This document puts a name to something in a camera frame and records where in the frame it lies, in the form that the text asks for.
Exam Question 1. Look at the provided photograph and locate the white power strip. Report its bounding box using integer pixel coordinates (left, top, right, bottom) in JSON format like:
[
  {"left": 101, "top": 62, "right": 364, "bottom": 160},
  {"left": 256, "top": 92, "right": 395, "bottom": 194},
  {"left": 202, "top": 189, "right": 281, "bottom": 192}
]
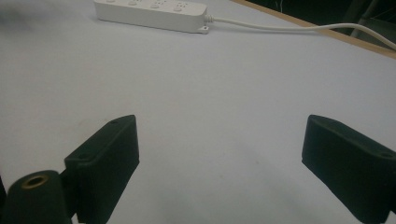
[{"left": 92, "top": 0, "right": 210, "bottom": 35}]

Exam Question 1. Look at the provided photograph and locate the white power strip cable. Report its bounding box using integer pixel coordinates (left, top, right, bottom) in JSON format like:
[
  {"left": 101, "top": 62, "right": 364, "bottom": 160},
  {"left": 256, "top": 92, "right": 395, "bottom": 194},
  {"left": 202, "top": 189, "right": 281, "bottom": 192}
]
[{"left": 204, "top": 14, "right": 396, "bottom": 51}]

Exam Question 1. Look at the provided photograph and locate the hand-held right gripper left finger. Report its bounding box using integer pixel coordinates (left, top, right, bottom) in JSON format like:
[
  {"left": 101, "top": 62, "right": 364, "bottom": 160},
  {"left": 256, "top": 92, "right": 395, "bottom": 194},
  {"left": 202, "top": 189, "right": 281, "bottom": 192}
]
[{"left": 64, "top": 114, "right": 140, "bottom": 224}]

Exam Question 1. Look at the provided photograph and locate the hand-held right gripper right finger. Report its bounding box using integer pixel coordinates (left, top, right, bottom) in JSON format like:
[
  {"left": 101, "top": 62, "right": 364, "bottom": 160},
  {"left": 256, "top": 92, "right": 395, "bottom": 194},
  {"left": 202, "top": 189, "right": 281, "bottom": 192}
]
[{"left": 301, "top": 114, "right": 396, "bottom": 224}]

